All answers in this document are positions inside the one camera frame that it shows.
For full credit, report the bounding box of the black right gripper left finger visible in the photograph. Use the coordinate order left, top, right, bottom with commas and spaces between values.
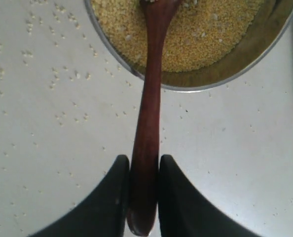
32, 155, 129, 237

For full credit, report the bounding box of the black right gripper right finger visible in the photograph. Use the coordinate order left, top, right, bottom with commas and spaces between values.
158, 155, 256, 237

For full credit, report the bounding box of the metal bowl of millet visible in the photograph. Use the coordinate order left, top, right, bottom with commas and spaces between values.
84, 0, 293, 92

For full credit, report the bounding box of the dark red wooden spoon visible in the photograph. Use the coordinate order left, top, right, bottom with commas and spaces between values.
126, 0, 181, 237

